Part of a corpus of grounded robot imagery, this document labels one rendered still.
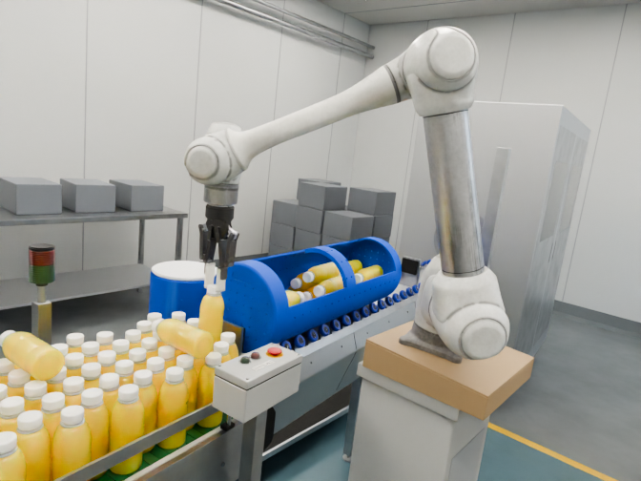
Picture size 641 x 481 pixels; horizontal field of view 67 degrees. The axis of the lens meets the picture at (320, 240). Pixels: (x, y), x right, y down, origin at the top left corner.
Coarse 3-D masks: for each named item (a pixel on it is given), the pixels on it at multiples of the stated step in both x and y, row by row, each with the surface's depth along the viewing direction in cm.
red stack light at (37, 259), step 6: (30, 252) 129; (36, 252) 128; (42, 252) 129; (48, 252) 130; (54, 252) 132; (30, 258) 129; (36, 258) 129; (42, 258) 129; (48, 258) 130; (54, 258) 133; (36, 264) 129; (42, 264) 130; (48, 264) 131
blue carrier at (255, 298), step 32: (288, 256) 179; (320, 256) 204; (352, 256) 225; (384, 256) 216; (256, 288) 144; (352, 288) 177; (384, 288) 202; (256, 320) 145; (288, 320) 147; (320, 320) 166
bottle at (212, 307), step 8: (208, 296) 132; (216, 296) 132; (200, 304) 133; (208, 304) 131; (216, 304) 131; (200, 312) 132; (208, 312) 131; (216, 312) 132; (200, 320) 132; (208, 320) 131; (216, 320) 132; (200, 328) 133; (208, 328) 132; (216, 328) 133; (216, 336) 133
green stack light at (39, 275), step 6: (30, 264) 130; (54, 264) 133; (30, 270) 130; (36, 270) 129; (42, 270) 130; (48, 270) 131; (54, 270) 134; (30, 276) 130; (36, 276) 130; (42, 276) 130; (48, 276) 131; (54, 276) 134; (36, 282) 130; (42, 282) 130; (48, 282) 132
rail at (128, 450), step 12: (204, 408) 113; (216, 408) 117; (180, 420) 108; (192, 420) 111; (156, 432) 102; (168, 432) 105; (132, 444) 98; (144, 444) 100; (108, 456) 93; (120, 456) 96; (132, 456) 98; (84, 468) 89; (96, 468) 92; (108, 468) 94; (60, 480) 86; (72, 480) 88; (84, 480) 90
